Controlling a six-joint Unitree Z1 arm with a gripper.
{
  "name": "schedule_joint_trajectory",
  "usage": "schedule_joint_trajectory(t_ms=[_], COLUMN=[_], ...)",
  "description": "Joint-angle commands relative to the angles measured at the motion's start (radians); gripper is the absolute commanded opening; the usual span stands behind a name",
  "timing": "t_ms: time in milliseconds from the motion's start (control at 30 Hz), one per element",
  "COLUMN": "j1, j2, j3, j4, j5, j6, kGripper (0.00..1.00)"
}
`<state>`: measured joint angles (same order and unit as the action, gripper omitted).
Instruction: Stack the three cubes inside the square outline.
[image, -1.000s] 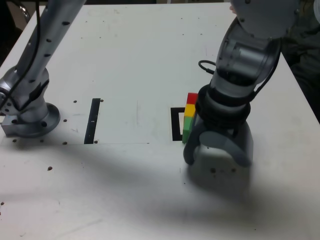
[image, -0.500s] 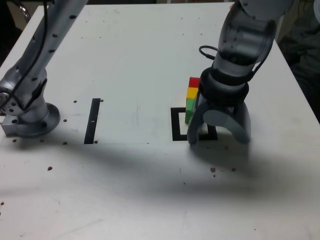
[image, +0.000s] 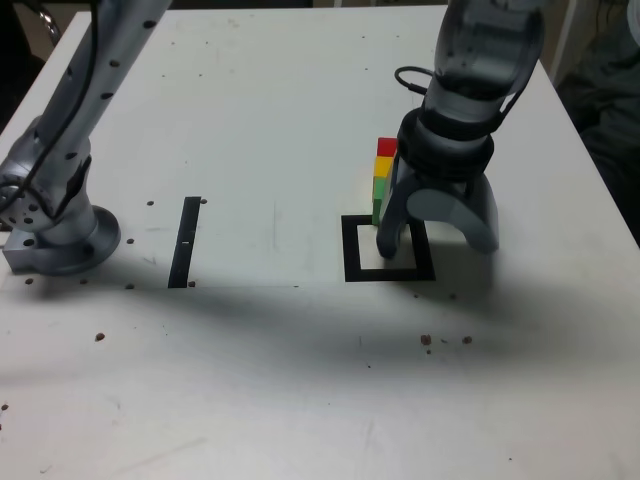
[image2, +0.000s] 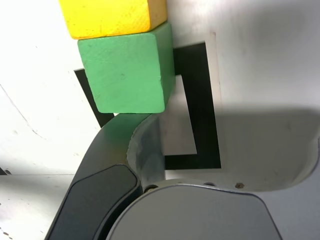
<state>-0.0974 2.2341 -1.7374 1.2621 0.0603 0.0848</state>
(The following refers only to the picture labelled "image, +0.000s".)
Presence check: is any person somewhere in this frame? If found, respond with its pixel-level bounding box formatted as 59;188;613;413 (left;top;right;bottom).
554;0;640;251

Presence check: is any green cube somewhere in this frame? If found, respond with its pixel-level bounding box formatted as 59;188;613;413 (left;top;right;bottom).
371;176;395;227

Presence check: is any black tape square outline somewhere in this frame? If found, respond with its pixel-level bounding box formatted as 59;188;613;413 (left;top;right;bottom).
341;213;436;283

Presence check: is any chrome tube frame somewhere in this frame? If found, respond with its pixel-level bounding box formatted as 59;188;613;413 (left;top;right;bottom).
37;7;62;40

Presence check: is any black tape strip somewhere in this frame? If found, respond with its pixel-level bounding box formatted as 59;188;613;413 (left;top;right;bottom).
167;196;202;290

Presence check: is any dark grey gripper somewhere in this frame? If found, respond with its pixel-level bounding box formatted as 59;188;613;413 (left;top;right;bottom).
375;147;502;260

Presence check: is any white furniture leg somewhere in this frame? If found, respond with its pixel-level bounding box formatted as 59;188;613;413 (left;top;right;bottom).
548;0;594;86

